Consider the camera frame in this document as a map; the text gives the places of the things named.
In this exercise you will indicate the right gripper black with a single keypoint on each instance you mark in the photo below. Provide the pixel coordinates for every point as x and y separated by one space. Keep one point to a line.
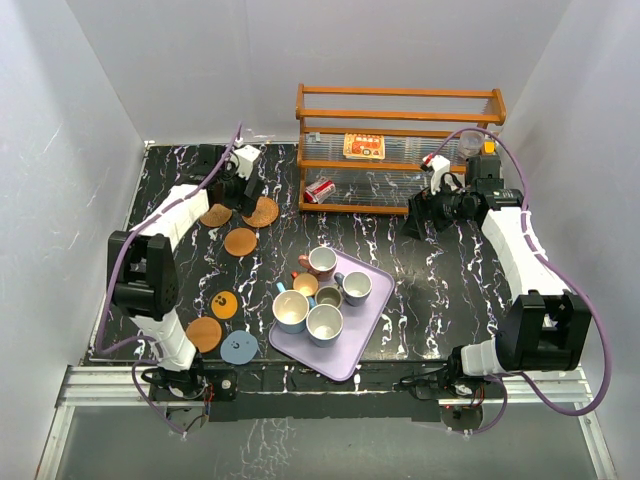
423 206

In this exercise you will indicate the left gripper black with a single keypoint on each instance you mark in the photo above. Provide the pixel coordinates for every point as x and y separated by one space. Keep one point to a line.
242 204

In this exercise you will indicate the woven rattan coaster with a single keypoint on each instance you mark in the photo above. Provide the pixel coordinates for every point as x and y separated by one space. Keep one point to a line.
217 216
265 213

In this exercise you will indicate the wooden coaster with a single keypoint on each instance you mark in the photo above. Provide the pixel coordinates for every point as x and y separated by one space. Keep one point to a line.
240 242
205 333

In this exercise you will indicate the orange face coaster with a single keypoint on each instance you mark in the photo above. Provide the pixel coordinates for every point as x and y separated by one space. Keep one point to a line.
224 305

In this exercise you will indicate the large blue mug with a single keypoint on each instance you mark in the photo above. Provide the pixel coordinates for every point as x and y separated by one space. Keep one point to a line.
291 308

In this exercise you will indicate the blue face coaster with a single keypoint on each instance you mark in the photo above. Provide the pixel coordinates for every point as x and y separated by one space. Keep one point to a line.
239 348

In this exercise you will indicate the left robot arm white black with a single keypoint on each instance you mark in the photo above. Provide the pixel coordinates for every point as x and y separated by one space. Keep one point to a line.
142 280

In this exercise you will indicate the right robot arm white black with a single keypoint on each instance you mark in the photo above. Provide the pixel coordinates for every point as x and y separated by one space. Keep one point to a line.
547 324

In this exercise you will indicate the clear plastic cup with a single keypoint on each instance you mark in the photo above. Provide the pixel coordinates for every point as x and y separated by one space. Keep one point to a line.
470 143

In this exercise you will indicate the small orange cup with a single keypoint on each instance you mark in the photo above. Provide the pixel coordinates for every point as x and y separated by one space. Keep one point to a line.
305 283

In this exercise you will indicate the small olive cup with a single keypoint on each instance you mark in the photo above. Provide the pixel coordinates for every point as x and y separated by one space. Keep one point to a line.
329 295

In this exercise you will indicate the red white can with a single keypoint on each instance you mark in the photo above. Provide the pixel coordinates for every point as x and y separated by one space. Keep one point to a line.
319 191

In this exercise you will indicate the wooden shelf rack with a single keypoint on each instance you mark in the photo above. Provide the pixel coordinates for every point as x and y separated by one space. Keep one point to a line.
414 123

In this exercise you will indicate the orange snack packet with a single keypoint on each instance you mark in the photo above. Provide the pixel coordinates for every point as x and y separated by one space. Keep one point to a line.
364 146

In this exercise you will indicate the pink mug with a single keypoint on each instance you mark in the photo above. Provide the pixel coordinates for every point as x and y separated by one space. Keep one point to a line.
321 262

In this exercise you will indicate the grey mug right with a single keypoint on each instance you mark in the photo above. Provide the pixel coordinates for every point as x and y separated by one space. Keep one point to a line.
356 287

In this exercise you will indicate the grey mug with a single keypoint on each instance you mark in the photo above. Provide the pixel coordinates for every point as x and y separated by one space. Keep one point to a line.
324 325
356 287

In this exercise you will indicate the grey mug front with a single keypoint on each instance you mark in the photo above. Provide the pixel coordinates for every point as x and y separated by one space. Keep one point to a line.
324 325

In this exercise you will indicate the lavender plastic tray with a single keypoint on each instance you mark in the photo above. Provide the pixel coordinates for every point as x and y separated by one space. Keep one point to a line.
338 361

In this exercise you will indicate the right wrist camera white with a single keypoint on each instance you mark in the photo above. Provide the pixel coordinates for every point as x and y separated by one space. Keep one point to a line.
438 166

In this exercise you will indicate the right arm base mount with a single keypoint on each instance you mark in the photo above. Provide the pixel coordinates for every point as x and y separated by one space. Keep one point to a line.
466 419

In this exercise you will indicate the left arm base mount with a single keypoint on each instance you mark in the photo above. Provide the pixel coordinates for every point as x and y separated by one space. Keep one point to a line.
198 383

